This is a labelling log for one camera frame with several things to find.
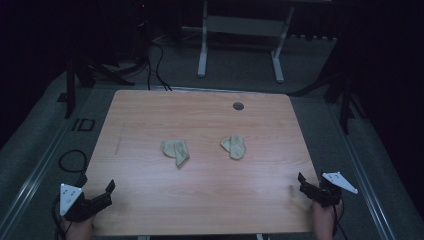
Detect looped black floor cable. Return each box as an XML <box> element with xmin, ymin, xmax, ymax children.
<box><xmin>58</xmin><ymin>149</ymin><xmax>89</xmax><ymax>175</ymax></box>

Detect grey metal floor rail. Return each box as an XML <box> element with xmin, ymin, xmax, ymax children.
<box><xmin>328</xmin><ymin>99</ymin><xmax>398</xmax><ymax>240</ymax></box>
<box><xmin>0</xmin><ymin>89</ymin><xmax>86</xmax><ymax>236</ymax></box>

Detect white metal desk frame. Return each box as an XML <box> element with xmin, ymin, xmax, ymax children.
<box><xmin>196</xmin><ymin>0</ymin><xmax>297</xmax><ymax>84</ymax></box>

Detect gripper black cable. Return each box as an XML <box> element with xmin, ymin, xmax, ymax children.
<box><xmin>50</xmin><ymin>195</ymin><xmax>73</xmax><ymax>240</ymax></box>
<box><xmin>331</xmin><ymin>198</ymin><xmax>350</xmax><ymax>240</ymax></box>

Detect beige cloth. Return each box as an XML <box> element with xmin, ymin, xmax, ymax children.
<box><xmin>220</xmin><ymin>134</ymin><xmax>247</xmax><ymax>161</ymax></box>
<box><xmin>160</xmin><ymin>139</ymin><xmax>191</xmax><ymax>170</ymax></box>

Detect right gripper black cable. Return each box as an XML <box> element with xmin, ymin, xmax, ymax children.
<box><xmin>331</xmin><ymin>198</ymin><xmax>350</xmax><ymax>240</ymax></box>

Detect black tripod stand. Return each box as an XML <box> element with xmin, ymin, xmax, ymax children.
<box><xmin>288</xmin><ymin>71</ymin><xmax>367</xmax><ymax>135</ymax></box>
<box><xmin>56</xmin><ymin>54</ymin><xmax>136</xmax><ymax>120</ymax></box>

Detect black power strip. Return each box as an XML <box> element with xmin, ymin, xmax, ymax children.
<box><xmin>288</xmin><ymin>33</ymin><xmax>338</xmax><ymax>43</ymax></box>

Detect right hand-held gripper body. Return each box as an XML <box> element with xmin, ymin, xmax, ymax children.
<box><xmin>298</xmin><ymin>171</ymin><xmax>359</xmax><ymax>208</ymax></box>

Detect black hanging cables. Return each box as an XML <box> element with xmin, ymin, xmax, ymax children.
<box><xmin>145</xmin><ymin>39</ymin><xmax>173</xmax><ymax>92</ymax></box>

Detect person's left hand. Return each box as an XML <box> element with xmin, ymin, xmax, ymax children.
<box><xmin>64</xmin><ymin>214</ymin><xmax>97</xmax><ymax>240</ymax></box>

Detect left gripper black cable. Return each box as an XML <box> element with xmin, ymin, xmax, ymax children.
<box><xmin>50</xmin><ymin>195</ymin><xmax>73</xmax><ymax>240</ymax></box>

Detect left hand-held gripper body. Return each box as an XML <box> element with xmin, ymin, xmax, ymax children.
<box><xmin>59</xmin><ymin>182</ymin><xmax>113</xmax><ymax>223</ymax></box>

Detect person's right hand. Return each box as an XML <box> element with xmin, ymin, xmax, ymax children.
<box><xmin>311</xmin><ymin>199</ymin><xmax>343</xmax><ymax>240</ymax></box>

